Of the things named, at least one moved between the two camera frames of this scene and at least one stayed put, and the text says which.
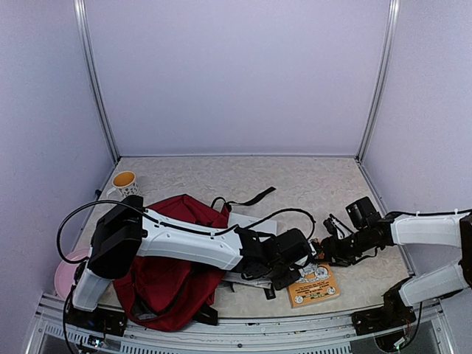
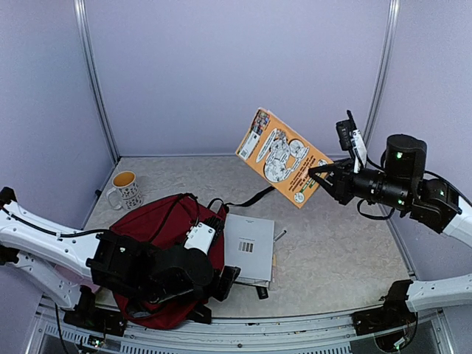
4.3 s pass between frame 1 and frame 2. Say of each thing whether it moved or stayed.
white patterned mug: stayed
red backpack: stayed
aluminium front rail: stayed
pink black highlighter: moved
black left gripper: moved
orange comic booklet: moved
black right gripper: moved
